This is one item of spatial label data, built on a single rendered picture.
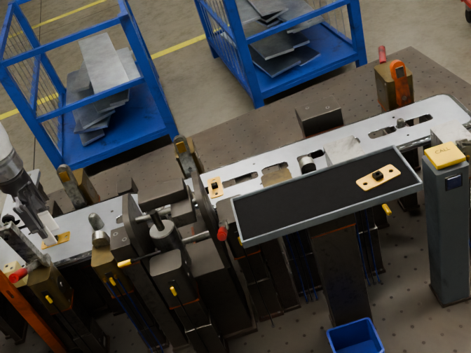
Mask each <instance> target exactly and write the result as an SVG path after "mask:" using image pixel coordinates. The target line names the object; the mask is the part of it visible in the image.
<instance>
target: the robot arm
mask: <svg viewBox="0 0 471 353"><path fill-rule="evenodd" d="M0 190H1V192H2V193H5V194H9V195H11V197H12V199H13V201H14V202H15V207H13V211H14V212H15V213H16V214H17V215H18V216H19V217H20V218H21V220H22V221H23V223H24V224H25V225H26V227H27V228H28V229H29V231H30V232H31V234H35V233H38V235H39V237H40V238H41V239H42V240H43V242H44V243H45V244H46V246H47V247H49V246H51V245H54V244H57V240H56V239H55V238H54V236H53V234H52V233H51V232H53V231H55V230H59V229H60V227H59V226H58V224H56V222H55V220H54V219H53V217H52V216H51V215H50V213H49V212H48V211H47V210H48V209H50V207H49V205H48V206H45V205H46V204H47V202H46V200H45V199H44V198H43V196H42V194H41V193H40V192H39V190H38V189H37V187H36V186H35V185H34V183H33V181H32V179H31V177H30V176H29V175H28V173H27V172H26V171H25V169H24V168H23V161H22V160H21V158H20V156H19V155H18V154H17V152H16V151H15V149H14V147H13V146H12V145H11V143H10V140H9V137H8V134H7V132H6V131H5V129H4V127H3V125H2V124H1V122H0ZM35 210H36V211H37V212H38V214H37V213H36V211H35ZM41 221H42V222H41Z"/></svg>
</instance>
